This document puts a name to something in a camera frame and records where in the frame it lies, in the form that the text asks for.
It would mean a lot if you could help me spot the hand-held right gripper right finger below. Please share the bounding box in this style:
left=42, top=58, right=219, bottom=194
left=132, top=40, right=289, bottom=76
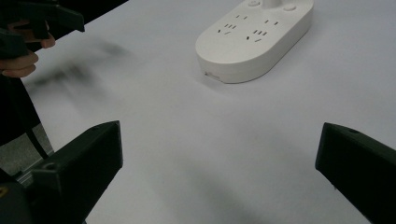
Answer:
left=315, top=121, right=396, bottom=224

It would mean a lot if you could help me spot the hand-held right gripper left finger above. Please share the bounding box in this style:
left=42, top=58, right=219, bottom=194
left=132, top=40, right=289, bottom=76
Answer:
left=30, top=120, right=124, bottom=224

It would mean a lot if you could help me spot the white power strip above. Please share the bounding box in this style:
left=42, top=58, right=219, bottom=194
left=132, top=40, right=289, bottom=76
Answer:
left=194, top=0, right=315, bottom=84

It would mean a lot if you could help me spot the black cable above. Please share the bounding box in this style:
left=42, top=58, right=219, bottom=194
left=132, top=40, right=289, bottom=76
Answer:
left=24, top=125, right=50, bottom=161

